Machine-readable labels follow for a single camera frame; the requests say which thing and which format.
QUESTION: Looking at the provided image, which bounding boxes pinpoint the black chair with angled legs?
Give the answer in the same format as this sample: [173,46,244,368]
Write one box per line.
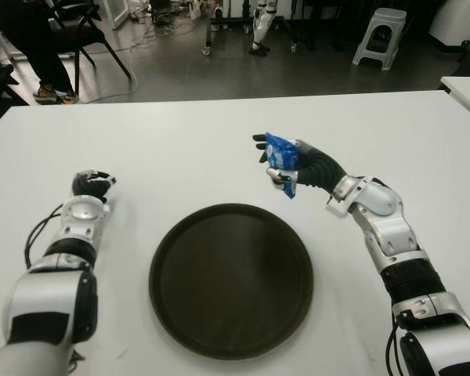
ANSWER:
[49,0,135,104]

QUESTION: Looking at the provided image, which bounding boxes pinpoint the white side table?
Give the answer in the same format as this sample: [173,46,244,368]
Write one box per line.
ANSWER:
[440,76,470,125]

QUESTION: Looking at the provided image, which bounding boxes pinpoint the white humanoid robot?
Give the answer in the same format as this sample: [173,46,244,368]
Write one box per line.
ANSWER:
[248,0,279,57]

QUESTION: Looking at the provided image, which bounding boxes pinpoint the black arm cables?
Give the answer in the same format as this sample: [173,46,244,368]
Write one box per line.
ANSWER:
[385,313,405,376]
[25,203,67,272]

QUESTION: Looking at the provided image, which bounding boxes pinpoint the blue Oreo cookie packet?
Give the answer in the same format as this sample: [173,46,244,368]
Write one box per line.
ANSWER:
[264,132,300,201]

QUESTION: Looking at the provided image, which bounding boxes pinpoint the black wheeled gantry frame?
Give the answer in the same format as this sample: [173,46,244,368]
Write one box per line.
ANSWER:
[199,0,301,58]

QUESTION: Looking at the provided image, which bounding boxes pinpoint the grey plastic stool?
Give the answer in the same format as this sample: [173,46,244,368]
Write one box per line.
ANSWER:
[351,7,409,72]

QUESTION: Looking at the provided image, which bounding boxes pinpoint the white floor cable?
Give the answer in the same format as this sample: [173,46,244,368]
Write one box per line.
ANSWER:
[80,15,175,105]

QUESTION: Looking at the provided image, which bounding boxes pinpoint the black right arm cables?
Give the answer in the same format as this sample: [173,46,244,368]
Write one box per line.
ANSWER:
[385,313,405,376]

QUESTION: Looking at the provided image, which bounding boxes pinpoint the white metal frame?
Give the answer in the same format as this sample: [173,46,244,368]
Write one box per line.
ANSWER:
[99,0,132,31]

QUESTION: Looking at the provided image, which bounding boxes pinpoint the person in black trousers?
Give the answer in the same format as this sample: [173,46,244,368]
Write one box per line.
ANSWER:
[0,0,81,106]

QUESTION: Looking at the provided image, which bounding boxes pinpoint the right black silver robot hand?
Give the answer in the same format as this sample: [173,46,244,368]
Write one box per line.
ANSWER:
[251,132,348,196]

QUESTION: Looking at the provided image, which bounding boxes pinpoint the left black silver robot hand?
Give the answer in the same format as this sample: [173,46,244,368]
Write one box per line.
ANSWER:
[70,168,118,205]

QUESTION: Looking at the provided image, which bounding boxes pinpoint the round dark brown tray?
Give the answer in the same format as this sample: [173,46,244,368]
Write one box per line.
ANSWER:
[148,202,315,360]

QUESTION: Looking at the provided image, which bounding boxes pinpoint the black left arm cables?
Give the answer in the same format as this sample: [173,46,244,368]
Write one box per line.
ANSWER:
[25,203,67,272]

